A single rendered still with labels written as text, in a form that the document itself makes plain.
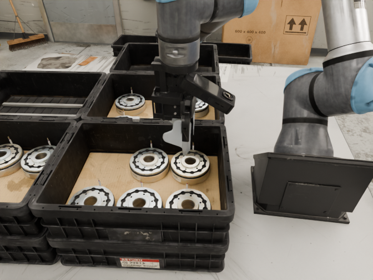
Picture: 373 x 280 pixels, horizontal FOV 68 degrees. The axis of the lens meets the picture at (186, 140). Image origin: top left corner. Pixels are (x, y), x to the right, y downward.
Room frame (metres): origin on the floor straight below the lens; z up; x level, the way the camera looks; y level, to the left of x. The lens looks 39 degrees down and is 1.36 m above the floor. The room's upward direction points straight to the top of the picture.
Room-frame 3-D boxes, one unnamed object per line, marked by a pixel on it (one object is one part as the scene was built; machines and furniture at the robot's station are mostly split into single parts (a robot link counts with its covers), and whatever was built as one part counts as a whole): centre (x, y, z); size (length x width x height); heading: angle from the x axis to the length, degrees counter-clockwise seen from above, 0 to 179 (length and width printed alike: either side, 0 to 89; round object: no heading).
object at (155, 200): (0.40, 0.11, 0.86); 0.10 x 0.10 x 0.01
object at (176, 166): (0.53, -0.01, 0.86); 0.10 x 0.10 x 0.01
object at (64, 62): (1.55, 0.76, 0.71); 0.22 x 0.19 x 0.01; 82
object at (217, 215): (0.47, 0.10, 0.92); 0.40 x 0.30 x 0.02; 87
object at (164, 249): (0.47, 0.10, 0.76); 0.40 x 0.30 x 0.12; 87
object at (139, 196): (0.40, 0.11, 0.86); 0.05 x 0.05 x 0.01
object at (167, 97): (0.51, 0.02, 1.09); 0.09 x 0.08 x 0.12; 81
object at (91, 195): (0.40, 0.21, 0.86); 0.05 x 0.05 x 0.01
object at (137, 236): (0.47, 0.10, 0.87); 0.40 x 0.30 x 0.11; 87
